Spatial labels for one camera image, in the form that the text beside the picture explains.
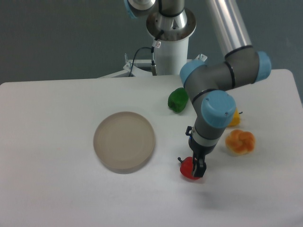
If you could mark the red toy pepper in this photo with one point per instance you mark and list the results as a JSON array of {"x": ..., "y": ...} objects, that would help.
[{"x": 186, "y": 167}]

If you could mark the beige round plate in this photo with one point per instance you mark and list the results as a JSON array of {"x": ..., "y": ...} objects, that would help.
[{"x": 124, "y": 142}]

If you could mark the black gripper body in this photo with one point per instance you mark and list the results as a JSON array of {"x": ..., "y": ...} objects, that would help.
[{"x": 198, "y": 144}]

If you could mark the knotted bread roll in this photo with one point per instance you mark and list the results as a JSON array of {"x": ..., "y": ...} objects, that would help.
[{"x": 240, "y": 142}]

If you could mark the white metal base frame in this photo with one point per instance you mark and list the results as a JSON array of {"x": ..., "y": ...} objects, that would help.
[{"x": 141, "y": 68}]

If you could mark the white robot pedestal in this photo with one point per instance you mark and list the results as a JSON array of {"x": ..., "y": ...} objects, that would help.
[{"x": 170, "y": 40}]

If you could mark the green toy pepper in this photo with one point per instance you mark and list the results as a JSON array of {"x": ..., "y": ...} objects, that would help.
[{"x": 177, "y": 100}]

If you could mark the yellow toy pepper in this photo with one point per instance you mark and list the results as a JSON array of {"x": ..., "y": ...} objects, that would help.
[{"x": 236, "y": 118}]

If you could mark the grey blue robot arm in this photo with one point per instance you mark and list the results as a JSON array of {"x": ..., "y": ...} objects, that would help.
[{"x": 207, "y": 86}]

